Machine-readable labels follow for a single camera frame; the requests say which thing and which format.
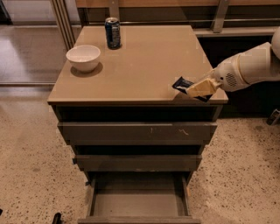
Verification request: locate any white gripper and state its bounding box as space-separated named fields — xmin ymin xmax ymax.
xmin=186 ymin=54 xmax=249 ymax=97

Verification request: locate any dark blue rxbar wrapper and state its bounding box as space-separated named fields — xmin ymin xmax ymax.
xmin=172 ymin=77 xmax=212 ymax=102

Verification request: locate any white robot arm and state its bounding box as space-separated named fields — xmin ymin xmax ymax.
xmin=186 ymin=27 xmax=280 ymax=97

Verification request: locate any grey drawer cabinet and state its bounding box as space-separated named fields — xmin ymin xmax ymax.
xmin=46 ymin=24 xmax=229 ymax=224

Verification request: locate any top grey drawer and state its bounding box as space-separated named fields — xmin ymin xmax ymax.
xmin=58 ymin=122 xmax=217 ymax=145

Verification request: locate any middle grey drawer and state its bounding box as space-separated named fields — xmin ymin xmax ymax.
xmin=73 ymin=155 xmax=202 ymax=172

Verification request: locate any bottom grey open drawer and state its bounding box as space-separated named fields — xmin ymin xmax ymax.
xmin=78 ymin=172 xmax=201 ymax=224

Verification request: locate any black object floor right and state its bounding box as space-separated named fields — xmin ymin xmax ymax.
xmin=267 ymin=108 xmax=280 ymax=125

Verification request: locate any black object floor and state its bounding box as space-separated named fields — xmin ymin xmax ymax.
xmin=52 ymin=213 xmax=61 ymax=224
xmin=267 ymin=108 xmax=280 ymax=125

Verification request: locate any blue soda can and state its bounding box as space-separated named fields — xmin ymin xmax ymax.
xmin=104 ymin=17 xmax=121 ymax=50

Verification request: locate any white ceramic bowl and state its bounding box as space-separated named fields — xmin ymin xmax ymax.
xmin=66 ymin=45 xmax=101 ymax=73

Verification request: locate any black object floor left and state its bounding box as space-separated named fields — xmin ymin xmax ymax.
xmin=52 ymin=213 xmax=61 ymax=224

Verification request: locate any metal railing frame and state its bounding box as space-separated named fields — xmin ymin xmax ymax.
xmin=48 ymin=0 xmax=280 ymax=48

